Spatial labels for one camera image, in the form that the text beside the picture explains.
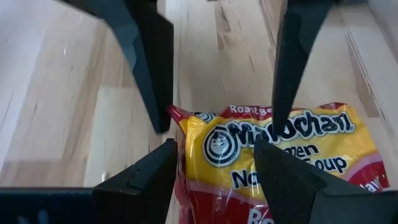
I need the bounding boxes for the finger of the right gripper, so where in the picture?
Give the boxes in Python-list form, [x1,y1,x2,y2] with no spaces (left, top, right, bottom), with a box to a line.
[271,0,336,137]
[58,0,175,134]

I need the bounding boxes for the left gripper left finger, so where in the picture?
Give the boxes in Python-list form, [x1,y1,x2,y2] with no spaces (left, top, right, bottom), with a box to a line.
[0,138,178,224]

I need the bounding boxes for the dark red noodle packet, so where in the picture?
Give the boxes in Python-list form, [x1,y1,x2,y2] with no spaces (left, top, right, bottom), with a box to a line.
[167,101,391,224]

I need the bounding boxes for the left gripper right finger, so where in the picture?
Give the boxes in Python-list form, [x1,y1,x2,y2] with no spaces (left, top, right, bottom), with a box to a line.
[253,138,398,224]

